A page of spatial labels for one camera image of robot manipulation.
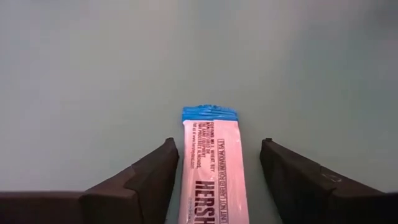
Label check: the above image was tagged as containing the white blue-ended Hershey bar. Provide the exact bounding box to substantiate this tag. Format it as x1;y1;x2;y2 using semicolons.
177;105;251;224

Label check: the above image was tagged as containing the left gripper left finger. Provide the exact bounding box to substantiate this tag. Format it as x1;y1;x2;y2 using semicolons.
0;138;180;224

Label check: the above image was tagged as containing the green table mat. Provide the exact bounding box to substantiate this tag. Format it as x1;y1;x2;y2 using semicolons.
0;0;398;224

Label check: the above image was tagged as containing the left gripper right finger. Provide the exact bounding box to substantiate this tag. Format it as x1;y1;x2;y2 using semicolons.
260;138;398;224

